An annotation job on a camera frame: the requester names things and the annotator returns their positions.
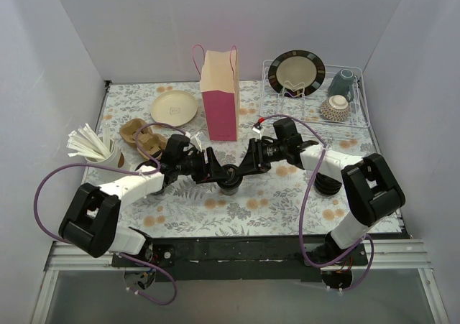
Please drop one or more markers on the white wire dish rack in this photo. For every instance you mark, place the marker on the white wire dish rack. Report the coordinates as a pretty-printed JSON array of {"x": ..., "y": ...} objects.
[{"x": 307, "y": 108}]

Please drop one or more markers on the pink paper gift bag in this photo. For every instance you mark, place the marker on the pink paper gift bag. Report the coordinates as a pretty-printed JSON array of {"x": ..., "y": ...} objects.
[{"x": 219, "y": 85}]

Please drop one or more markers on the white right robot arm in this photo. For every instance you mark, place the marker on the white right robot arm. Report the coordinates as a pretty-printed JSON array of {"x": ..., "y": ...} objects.
[{"x": 371, "y": 189}]

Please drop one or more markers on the patterned ceramic bowl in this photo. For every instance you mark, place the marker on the patterned ceramic bowl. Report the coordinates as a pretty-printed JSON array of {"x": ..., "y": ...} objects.
[{"x": 335, "y": 108}]

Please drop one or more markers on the dark rimmed dinner plate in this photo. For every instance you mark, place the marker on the dark rimmed dinner plate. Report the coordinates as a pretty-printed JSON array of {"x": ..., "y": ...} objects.
[{"x": 296, "y": 73}]

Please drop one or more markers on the brown cardboard cup carrier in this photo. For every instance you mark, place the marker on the brown cardboard cup carrier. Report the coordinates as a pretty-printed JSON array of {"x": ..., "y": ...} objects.
[{"x": 149, "y": 141}]

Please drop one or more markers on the white straw holder cup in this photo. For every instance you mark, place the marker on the white straw holder cup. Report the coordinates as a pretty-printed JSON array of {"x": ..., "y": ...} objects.
[{"x": 115, "y": 160}]

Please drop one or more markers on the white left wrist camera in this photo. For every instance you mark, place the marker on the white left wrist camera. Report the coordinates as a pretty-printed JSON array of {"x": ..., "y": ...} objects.
[{"x": 195, "y": 140}]

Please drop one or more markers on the grey blue mug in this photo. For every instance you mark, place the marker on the grey blue mug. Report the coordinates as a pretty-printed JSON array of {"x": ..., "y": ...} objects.
[{"x": 341, "y": 83}]

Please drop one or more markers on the black printed coffee cup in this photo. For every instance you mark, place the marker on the black printed coffee cup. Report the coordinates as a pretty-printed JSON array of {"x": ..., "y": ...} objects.
[{"x": 229, "y": 191}]

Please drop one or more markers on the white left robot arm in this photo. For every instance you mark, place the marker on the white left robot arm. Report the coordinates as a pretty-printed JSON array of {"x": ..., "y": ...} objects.
[{"x": 91, "y": 222}]

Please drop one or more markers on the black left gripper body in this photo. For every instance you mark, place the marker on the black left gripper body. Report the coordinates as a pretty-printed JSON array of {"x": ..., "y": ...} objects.
[{"x": 208, "y": 163}]

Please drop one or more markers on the stack of black cups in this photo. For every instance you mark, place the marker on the stack of black cups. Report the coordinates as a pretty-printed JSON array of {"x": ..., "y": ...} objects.
[{"x": 161, "y": 191}]

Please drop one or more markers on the cream round plate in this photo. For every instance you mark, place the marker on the cream round plate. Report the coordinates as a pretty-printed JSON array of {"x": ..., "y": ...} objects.
[{"x": 175, "y": 108}]

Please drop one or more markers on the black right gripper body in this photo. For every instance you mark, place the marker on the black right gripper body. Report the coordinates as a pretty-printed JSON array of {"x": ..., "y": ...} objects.
[{"x": 255, "y": 155}]

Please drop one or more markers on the black table edge rail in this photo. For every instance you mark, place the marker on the black table edge rail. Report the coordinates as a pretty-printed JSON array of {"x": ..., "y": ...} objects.
[{"x": 230, "y": 258}]

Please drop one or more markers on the stack of black lids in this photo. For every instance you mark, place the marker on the stack of black lids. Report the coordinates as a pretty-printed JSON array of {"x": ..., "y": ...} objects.
[{"x": 326, "y": 185}]

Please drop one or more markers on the black plastic cup lid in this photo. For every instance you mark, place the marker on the black plastic cup lid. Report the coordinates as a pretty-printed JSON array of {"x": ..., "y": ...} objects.
[{"x": 233, "y": 181}]

